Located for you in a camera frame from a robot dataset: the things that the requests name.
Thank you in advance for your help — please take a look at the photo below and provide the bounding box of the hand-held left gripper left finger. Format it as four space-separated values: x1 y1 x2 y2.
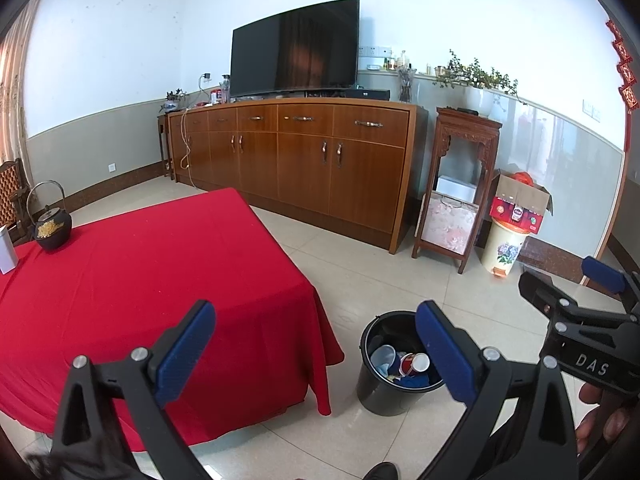
50 300 217 480

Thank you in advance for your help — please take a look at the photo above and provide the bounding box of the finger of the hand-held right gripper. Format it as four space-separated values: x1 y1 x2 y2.
581 256 640 317
518 271 640 333

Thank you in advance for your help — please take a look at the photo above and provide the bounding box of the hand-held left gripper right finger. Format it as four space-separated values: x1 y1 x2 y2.
415 300 583 480

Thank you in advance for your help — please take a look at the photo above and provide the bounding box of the red paper bucket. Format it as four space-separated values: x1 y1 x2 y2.
399 352 431 378

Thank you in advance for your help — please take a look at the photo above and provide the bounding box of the blue cloth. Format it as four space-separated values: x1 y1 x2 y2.
395 372 445 391

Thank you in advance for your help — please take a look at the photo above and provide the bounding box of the blue paper cup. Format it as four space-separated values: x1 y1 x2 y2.
370 344 407 378

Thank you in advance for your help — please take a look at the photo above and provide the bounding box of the black trash bin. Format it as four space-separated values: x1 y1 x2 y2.
356 310 448 417

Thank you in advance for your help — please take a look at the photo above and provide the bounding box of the person's right hand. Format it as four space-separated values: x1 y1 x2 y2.
575 381 638 456

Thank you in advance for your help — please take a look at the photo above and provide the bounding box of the floral white bin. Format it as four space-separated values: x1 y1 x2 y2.
480 215 528 278

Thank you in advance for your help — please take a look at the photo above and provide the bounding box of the red cardboard box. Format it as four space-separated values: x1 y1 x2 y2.
489 170 555 235

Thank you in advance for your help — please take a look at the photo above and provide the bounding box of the table with red cloth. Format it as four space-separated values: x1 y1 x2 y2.
0 187 346 453

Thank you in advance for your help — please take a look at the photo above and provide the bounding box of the pink floral panel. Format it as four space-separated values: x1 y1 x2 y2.
419 191 480 256

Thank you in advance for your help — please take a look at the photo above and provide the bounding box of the person's black shoe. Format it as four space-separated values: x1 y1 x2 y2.
362 461 401 480

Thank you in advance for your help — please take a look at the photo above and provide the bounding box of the black cast iron teapot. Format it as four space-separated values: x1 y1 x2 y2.
26 180 73 252

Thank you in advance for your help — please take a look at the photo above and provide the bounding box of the carved wooden stand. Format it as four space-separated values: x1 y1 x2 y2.
411 106 503 275

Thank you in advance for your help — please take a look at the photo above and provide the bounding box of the potted green plant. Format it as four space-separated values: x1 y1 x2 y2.
432 49 526 118

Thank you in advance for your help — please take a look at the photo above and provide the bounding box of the white tin box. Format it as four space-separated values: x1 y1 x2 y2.
0 224 17 275

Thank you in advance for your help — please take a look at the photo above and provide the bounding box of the red hanging decoration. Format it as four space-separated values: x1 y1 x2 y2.
606 20 640 111

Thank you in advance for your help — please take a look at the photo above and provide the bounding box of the wooden sideboard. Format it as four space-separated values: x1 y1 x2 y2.
166 97 430 255

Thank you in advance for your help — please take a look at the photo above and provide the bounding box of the glass vase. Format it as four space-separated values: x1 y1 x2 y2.
397 67 416 104

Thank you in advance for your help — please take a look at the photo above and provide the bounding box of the wooden bench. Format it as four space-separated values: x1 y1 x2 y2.
0 157 28 246

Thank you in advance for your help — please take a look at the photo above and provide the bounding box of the small potted plant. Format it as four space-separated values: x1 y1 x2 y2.
160 87 188 113

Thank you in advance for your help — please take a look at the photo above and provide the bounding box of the group of small bottles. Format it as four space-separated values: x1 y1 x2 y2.
382 51 418 71

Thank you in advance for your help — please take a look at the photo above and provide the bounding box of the beige curtain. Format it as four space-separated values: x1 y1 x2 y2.
0 0 43 166

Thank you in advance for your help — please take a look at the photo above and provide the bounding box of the black television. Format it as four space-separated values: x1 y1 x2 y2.
230 0 361 98

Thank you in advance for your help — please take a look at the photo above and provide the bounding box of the white cable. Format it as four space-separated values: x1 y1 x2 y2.
179 74 208 171

